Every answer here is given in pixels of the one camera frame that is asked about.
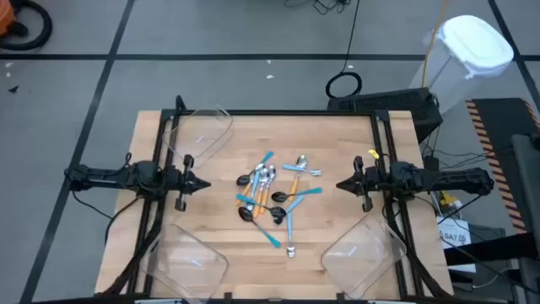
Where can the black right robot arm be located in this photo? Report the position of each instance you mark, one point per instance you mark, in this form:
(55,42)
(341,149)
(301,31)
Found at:
(455,179)

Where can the dark grey equipment stand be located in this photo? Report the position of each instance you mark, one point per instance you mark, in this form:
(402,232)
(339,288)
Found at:
(527,177)

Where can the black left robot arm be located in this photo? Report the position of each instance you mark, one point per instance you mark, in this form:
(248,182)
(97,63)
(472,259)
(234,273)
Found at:
(105,175)

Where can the clear plastic container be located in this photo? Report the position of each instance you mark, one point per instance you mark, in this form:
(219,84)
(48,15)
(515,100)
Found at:
(185,262)
(363,253)
(198,126)

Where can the yellow plug power strip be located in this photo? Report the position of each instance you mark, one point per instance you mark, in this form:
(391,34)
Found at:
(446,198)

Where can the black perforated computer case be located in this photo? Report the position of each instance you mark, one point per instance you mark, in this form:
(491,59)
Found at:
(384,103)

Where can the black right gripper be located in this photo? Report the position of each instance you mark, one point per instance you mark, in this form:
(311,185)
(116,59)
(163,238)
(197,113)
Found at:
(373,182)

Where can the black aluminium table frame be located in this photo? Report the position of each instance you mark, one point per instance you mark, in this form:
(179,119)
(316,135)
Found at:
(295,112)

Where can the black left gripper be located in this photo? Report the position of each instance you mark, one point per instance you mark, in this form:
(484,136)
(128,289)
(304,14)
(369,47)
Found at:
(179,183)

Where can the black floor scrap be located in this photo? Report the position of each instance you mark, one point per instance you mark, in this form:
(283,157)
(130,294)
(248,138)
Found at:
(13,88)

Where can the black hazard-striped mat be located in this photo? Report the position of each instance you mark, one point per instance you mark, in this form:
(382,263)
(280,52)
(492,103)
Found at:
(498,126)

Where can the white lined trash bin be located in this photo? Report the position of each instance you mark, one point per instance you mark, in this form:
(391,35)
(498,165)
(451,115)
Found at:
(476,42)

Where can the white paper label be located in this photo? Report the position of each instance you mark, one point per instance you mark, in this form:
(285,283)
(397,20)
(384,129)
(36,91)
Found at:
(453,236)

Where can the orange vacuum cleaner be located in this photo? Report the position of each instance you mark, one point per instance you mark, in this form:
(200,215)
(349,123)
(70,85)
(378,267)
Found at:
(5,19)

